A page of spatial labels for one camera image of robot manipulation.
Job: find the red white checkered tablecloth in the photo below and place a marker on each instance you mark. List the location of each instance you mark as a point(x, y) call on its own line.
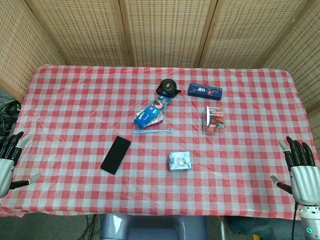
point(75, 175)

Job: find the dark blue long box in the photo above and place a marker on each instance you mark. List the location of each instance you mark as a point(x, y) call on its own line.
point(205, 91)

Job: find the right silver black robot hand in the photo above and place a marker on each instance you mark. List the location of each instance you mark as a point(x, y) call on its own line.
point(305, 182)

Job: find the woven bamboo screen panel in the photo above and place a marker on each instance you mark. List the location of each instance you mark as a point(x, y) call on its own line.
point(302, 62)
point(22, 55)
point(80, 32)
point(165, 32)
point(250, 35)

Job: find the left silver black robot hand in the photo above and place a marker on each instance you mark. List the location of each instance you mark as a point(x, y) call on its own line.
point(6, 172)

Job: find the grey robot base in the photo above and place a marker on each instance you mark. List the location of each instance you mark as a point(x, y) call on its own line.
point(152, 227)

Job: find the blue Oreo cookie box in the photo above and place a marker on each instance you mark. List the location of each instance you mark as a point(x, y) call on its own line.
point(150, 113)

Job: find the light blue box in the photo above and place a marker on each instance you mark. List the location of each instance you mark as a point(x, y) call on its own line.
point(179, 161)

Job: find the black smartphone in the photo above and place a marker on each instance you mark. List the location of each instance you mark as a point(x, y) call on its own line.
point(115, 155)

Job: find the light blue plastic spoon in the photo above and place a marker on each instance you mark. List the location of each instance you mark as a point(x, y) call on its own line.
point(150, 131)

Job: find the clear box with red packets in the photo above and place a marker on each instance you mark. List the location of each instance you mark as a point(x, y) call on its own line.
point(213, 121)

